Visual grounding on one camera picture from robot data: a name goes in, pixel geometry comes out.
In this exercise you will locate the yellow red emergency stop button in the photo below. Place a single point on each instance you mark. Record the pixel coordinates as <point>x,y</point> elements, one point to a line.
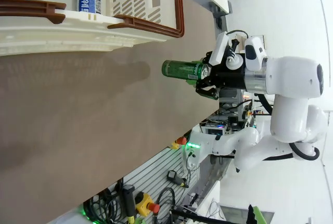
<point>179,142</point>
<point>145,203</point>

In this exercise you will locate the black handheld grip device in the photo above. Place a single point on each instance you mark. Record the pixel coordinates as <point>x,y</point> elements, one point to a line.
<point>129,200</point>

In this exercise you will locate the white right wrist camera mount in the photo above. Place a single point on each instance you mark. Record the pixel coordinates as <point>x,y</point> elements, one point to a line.
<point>219,49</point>

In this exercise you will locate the small black controller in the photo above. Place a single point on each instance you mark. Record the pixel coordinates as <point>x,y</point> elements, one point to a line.
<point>173,175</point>

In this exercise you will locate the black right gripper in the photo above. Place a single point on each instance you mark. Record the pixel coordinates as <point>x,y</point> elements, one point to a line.
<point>229,79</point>

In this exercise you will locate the black tripod rods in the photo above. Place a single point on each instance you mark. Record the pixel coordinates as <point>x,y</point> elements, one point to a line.
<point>192,214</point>

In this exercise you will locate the electronics rack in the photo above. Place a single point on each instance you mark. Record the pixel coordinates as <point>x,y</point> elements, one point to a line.
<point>229,119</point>

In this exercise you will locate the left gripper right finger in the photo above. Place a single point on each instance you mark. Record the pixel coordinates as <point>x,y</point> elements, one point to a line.
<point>259,217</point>

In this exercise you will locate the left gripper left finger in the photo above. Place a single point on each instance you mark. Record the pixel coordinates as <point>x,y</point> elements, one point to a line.
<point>251,216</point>

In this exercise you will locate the slotted aluminium bench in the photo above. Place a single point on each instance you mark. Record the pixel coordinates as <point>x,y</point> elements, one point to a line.
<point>156,172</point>

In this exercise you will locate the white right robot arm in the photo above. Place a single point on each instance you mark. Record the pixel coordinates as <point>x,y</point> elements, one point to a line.
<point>288,78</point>

